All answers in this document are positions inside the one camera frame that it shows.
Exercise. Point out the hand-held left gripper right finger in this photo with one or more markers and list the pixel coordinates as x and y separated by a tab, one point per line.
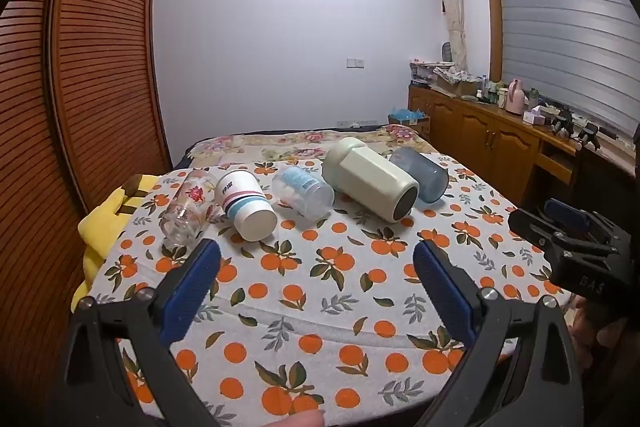
442	289

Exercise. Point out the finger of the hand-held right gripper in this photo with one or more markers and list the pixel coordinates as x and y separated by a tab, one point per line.
565	212
532	227

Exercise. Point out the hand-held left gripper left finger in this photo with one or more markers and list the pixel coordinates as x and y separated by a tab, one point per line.
192	287

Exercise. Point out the clear glass cup red flowers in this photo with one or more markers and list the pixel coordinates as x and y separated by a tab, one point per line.
187	202

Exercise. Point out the white striped paper cup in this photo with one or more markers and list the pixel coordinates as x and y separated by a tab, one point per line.
245	207

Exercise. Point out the translucent blue-grey cup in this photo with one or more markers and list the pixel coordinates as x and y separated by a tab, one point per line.
427	177

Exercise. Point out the large cream cup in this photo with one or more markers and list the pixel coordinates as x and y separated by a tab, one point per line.
365	177

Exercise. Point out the clear plastic cup blue label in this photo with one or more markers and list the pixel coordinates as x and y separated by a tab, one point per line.
302	192

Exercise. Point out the person's right hand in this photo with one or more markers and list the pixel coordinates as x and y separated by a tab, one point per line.
607	339

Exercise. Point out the person's left hand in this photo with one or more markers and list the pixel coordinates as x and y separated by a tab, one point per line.
300	419

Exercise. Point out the small black tripod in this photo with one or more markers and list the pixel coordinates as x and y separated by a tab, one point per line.
589	134
562	122

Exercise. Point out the orange fruit print blanket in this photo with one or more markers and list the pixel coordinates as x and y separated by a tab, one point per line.
350	287

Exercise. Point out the pink tissue box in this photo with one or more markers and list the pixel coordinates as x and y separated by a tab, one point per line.
535	116

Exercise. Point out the wooden sideboard cabinet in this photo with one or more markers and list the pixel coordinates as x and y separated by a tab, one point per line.
480	132

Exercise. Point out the yellow cloth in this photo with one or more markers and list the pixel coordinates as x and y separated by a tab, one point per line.
100	227

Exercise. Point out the pink thermos jug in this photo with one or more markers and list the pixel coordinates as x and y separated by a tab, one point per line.
515	97

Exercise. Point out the cardboard box with clutter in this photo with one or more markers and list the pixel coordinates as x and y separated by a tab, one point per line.
457	82

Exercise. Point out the box of blue items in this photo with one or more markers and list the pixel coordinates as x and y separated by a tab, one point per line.
407	116

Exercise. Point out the floral bed sheet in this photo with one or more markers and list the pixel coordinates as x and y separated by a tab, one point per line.
280	144

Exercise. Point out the stack of storage boxes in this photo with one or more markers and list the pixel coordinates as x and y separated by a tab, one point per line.
421	73

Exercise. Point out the grey window blind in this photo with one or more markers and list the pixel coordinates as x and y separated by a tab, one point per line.
565	17

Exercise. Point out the beige curtain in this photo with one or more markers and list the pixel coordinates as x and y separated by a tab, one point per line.
452	2

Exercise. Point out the wooden louvred wardrobe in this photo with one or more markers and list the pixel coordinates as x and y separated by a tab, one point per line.
100	57

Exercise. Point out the white wall switch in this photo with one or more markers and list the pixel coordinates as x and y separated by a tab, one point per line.
355	63

